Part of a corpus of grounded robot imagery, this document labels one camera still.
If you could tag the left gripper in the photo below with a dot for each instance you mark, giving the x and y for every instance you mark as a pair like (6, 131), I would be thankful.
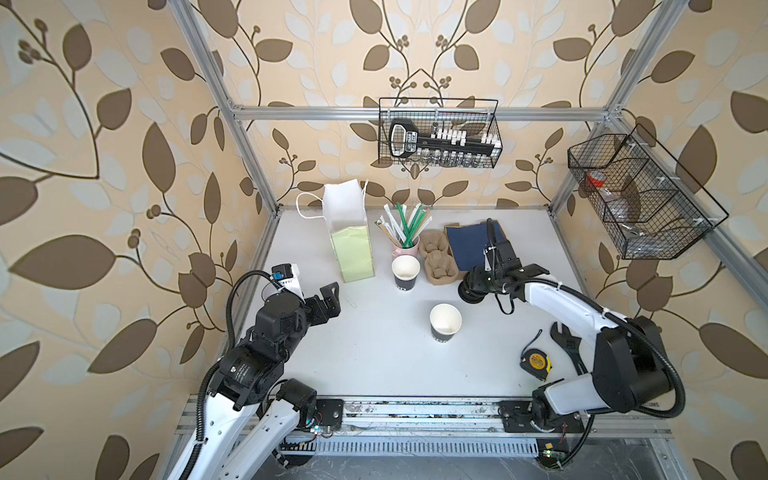
(331, 301)

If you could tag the black plastic cup lid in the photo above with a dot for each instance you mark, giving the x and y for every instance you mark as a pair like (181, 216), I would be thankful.
(470, 296)

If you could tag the brown pulp cup carrier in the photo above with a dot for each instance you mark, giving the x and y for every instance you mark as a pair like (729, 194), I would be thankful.
(440, 265)

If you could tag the black paper coffee cup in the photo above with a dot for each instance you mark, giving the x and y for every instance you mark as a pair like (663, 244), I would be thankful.
(445, 321)

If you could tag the white green paper bag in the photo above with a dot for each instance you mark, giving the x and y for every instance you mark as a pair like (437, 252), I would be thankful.
(344, 213)

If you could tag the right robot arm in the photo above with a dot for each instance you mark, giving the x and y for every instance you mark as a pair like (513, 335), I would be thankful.
(630, 370)

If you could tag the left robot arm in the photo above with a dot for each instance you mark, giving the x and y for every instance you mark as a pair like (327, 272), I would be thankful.
(245, 407)

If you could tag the pink straw holder cup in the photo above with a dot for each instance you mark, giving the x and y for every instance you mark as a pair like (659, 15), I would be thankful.
(412, 250)

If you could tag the remaining black paper cup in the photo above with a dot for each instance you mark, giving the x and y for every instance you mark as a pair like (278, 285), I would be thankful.
(405, 269)

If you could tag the yellow tape measure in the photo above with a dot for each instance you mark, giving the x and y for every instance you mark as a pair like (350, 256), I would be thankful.
(536, 363)

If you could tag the white wrapped straw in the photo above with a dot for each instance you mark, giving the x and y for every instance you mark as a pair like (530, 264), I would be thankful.
(397, 231)

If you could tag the black wrench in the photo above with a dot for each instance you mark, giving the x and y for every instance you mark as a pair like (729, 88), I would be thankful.
(570, 344)

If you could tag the red item in basket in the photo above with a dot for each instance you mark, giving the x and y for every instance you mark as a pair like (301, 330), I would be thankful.
(596, 179)

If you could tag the black tool in basket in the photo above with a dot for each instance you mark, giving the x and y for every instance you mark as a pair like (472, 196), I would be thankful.
(404, 140)

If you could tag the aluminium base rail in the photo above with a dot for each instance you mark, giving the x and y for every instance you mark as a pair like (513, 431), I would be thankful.
(455, 427)

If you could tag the back wire basket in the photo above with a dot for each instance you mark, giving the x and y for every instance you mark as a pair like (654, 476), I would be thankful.
(470, 114)

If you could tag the wire basket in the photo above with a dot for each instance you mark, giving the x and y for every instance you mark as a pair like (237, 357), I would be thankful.
(470, 114)
(653, 206)

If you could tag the right wire basket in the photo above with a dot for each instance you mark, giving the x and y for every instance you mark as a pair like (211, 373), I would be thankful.
(653, 206)

